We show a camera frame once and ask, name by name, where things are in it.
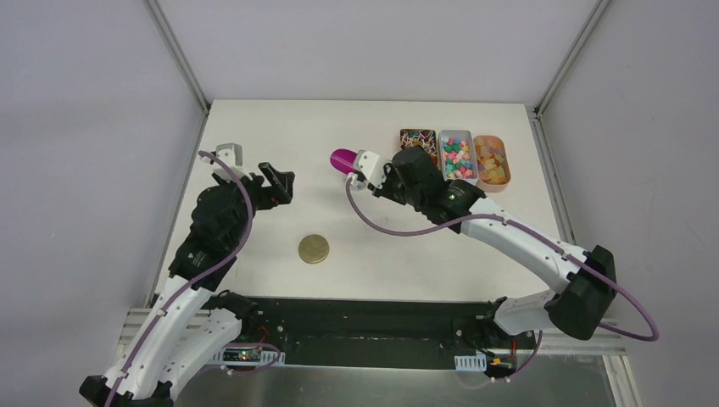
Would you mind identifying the magenta plastic scoop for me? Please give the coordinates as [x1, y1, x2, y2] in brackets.
[330, 148, 358, 175]

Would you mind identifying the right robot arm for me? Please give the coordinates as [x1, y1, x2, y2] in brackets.
[354, 147, 616, 348]

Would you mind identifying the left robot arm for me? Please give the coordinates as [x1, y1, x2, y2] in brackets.
[79, 161, 295, 406]

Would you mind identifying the white tin of candies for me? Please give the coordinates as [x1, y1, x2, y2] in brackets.
[438, 130, 479, 184]

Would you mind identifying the gold tin of lollipops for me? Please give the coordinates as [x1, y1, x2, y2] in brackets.
[399, 129, 438, 166]

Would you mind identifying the gold jar lid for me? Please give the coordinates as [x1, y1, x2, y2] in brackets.
[298, 234, 330, 265]

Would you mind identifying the pink tray of gummies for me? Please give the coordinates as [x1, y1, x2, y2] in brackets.
[473, 135, 511, 193]

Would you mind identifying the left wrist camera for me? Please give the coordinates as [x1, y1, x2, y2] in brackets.
[198, 142, 248, 182]

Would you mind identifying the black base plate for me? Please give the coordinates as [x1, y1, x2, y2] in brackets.
[201, 292, 542, 377]

